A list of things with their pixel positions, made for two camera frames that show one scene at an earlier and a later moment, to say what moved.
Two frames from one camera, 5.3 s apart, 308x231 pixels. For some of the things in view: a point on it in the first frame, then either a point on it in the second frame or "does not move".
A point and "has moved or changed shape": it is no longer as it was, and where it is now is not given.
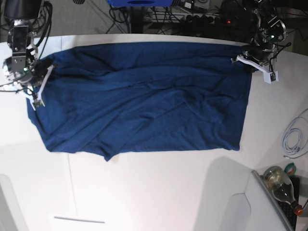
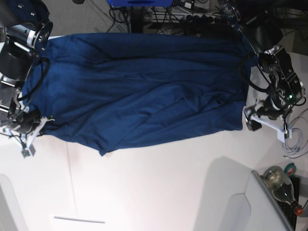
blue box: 140,3 does not move
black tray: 288,211 does not move
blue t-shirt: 104,101 has moved or changed shape
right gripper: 262,54 to 272,107
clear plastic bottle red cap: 281,187 does not move
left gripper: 39,68 to 24,120
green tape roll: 290,169 does not move
